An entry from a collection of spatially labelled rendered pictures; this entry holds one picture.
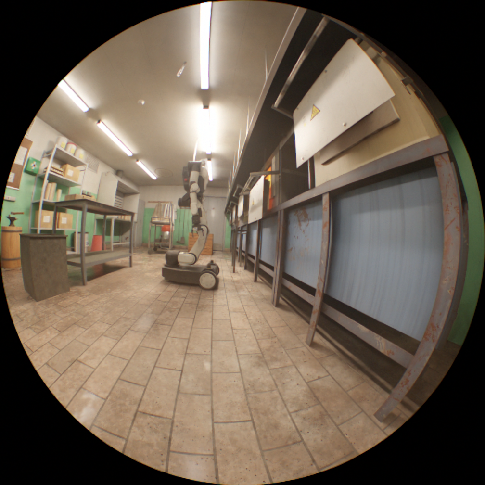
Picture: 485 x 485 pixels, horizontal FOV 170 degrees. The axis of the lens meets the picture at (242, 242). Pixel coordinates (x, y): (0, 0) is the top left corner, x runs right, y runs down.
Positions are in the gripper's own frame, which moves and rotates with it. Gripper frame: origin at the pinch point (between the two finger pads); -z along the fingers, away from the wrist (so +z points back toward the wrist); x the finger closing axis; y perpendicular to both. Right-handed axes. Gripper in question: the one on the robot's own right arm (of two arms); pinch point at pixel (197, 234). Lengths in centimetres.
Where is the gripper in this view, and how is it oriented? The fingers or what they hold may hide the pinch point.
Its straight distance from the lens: 171.6
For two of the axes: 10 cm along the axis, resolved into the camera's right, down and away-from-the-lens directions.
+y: -0.9, -0.3, 10.0
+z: -1.4, -9.9, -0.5
